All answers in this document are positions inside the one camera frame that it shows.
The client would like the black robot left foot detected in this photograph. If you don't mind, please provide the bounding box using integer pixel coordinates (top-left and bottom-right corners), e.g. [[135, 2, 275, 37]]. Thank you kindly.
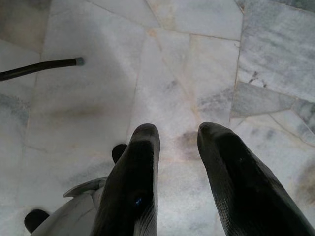
[[24, 208, 50, 234]]

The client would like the black robot right foot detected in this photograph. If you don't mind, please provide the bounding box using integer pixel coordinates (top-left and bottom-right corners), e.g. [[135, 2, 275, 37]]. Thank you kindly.
[[112, 144, 128, 164]]

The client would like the marble folding table red rim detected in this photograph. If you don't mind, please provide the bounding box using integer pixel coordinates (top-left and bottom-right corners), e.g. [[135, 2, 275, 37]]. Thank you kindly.
[[0, 57, 84, 82]]

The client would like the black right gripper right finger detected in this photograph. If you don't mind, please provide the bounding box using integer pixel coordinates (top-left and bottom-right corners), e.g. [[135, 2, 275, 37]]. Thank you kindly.
[[197, 122, 315, 236]]

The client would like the black robot foot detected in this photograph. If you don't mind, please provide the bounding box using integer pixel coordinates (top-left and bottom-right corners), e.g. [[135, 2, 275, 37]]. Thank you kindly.
[[24, 208, 50, 234], [112, 144, 128, 164]]

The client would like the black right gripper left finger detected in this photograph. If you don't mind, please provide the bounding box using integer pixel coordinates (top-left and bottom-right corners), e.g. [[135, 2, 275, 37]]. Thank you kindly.
[[90, 123, 161, 236]]

